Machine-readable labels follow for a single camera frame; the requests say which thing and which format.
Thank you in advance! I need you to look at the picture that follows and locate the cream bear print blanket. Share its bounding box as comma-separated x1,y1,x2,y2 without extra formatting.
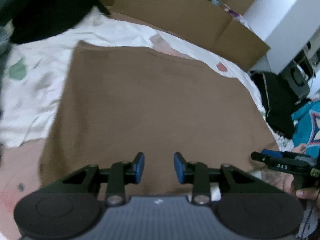
0,11,295,240

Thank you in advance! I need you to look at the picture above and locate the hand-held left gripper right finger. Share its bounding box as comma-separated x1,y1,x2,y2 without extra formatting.
173,151,283,207

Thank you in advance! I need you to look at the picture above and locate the purple white packet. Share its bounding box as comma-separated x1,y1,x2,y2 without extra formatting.
224,7,250,25

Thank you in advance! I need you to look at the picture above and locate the flattened cardboard sheet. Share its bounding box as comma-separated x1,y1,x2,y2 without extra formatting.
84,0,271,72

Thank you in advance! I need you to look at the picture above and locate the teal printed cloth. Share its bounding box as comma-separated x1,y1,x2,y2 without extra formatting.
291,99,320,158

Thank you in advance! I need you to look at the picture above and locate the black garment with patterned trim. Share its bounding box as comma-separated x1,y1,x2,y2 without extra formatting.
250,71,310,139

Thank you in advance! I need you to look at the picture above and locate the black cloth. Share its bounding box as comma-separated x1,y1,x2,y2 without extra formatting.
11,0,112,44

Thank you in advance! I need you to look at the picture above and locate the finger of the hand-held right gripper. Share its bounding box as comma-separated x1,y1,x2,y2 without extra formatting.
251,149,286,163

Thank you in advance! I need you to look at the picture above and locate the brown printed t-shirt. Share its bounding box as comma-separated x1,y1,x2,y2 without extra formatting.
39,40,279,200

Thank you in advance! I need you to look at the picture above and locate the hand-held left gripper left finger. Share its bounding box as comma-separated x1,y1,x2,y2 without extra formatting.
42,151,145,207

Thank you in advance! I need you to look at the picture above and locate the person's right hand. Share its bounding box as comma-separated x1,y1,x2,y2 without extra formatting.
274,170,320,201

